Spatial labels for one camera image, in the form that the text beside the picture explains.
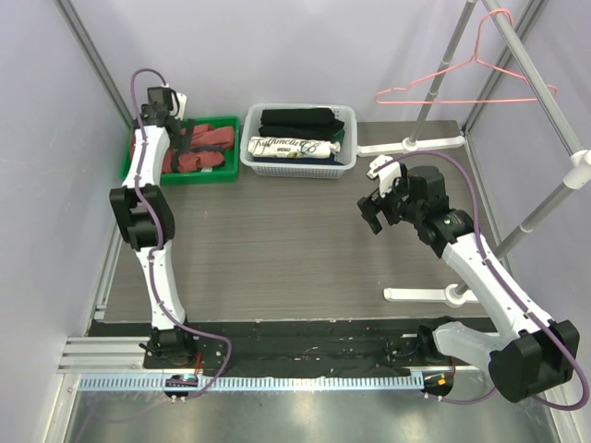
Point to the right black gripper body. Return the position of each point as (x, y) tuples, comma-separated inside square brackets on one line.
[(378, 206)]

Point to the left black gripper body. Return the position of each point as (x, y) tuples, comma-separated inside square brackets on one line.
[(175, 138)]

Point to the red tank top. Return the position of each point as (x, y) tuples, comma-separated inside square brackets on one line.
[(208, 147)]

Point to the green plastic tray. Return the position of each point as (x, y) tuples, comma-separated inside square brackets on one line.
[(226, 173)]

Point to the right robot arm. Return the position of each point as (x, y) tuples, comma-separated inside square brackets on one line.
[(531, 352)]

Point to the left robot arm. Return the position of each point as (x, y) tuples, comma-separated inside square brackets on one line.
[(146, 223)]

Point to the white plastic basket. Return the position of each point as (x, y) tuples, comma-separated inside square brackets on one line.
[(346, 158)]

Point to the white printed rolled garment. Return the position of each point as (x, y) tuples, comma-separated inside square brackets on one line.
[(292, 148)]

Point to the black folded garment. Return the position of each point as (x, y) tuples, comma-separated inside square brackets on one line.
[(318, 123)]

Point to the grey clothes rack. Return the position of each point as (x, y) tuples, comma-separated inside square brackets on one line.
[(514, 61)]

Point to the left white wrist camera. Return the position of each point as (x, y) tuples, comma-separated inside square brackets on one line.
[(175, 101)]

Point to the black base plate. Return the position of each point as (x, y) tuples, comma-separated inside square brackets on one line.
[(304, 349)]

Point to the pink wire hanger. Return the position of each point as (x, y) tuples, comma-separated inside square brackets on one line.
[(461, 99)]

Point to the grey aluminium frame post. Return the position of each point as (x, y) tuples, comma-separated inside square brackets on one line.
[(85, 42)]

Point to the white slotted cable duct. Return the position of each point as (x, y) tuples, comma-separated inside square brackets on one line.
[(176, 383)]

